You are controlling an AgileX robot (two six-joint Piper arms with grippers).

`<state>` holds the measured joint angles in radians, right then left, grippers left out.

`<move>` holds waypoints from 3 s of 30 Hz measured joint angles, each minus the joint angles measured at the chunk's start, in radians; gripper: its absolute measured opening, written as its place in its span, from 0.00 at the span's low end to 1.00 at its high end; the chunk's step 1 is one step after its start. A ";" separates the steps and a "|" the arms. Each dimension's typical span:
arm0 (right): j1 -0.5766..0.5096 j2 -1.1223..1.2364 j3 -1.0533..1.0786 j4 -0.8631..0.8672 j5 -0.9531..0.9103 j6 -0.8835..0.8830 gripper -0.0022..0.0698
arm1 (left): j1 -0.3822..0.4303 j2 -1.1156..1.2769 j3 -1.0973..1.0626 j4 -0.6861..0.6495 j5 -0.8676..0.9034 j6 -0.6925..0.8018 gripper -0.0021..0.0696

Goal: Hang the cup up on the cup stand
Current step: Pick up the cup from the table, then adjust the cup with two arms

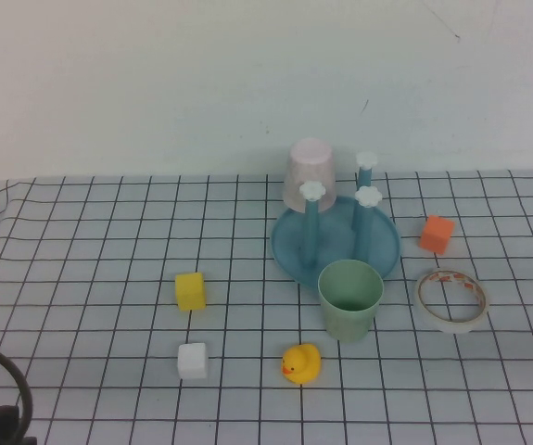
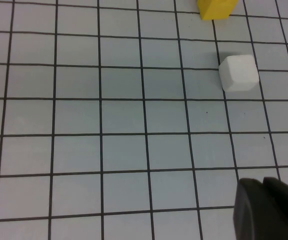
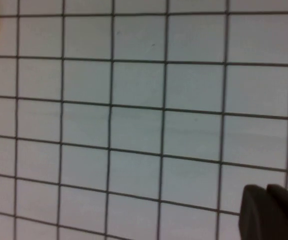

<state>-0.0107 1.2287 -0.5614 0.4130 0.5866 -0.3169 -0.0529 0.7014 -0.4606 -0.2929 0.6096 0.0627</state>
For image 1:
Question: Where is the green plastic cup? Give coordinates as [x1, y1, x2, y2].
[317, 259, 385, 344]

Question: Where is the pink plastic cup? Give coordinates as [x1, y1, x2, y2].
[282, 136, 337, 214]

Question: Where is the blue cup stand with pegs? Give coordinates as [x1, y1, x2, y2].
[270, 151, 403, 296]

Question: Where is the yellow cube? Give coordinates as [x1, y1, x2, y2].
[174, 272, 208, 312]

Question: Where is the yellow rubber duck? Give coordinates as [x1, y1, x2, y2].
[280, 342, 323, 386]

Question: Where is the white cube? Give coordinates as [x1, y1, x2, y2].
[176, 342, 209, 381]

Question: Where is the white black-grid tablecloth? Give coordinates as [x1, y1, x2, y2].
[0, 169, 533, 445]

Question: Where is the orange cube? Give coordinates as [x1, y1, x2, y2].
[419, 214, 456, 256]

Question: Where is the white tape roll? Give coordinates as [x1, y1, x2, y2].
[414, 267, 491, 334]

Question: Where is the left camera cable thick black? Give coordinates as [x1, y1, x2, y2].
[0, 340, 33, 439]

